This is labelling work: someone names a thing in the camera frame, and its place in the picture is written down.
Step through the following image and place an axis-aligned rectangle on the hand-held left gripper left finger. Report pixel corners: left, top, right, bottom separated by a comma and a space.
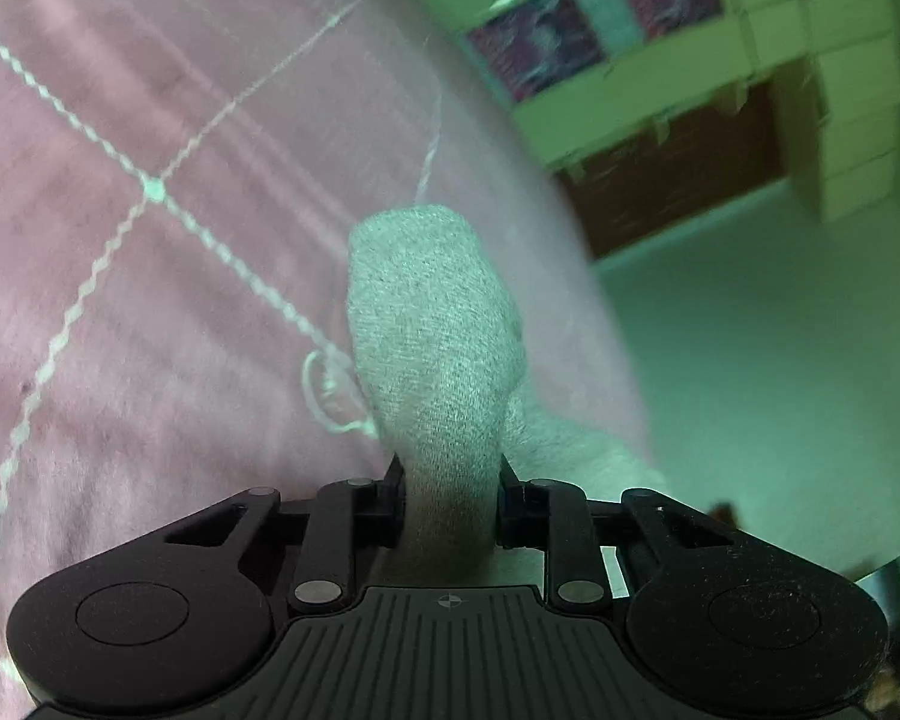
163, 456, 407, 614

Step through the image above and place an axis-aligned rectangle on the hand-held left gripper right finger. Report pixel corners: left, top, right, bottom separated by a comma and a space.
497, 456, 730, 608

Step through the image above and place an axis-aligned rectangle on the grey sock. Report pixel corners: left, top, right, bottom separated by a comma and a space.
345, 202, 670, 587

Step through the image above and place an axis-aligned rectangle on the pink quilted bedspread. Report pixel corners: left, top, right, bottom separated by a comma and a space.
0, 0, 655, 720

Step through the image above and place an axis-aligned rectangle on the brown wooden door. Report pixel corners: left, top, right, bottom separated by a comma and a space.
553, 81, 790, 262

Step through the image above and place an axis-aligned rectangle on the pale green wardrobe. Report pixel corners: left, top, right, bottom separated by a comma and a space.
375, 0, 900, 224

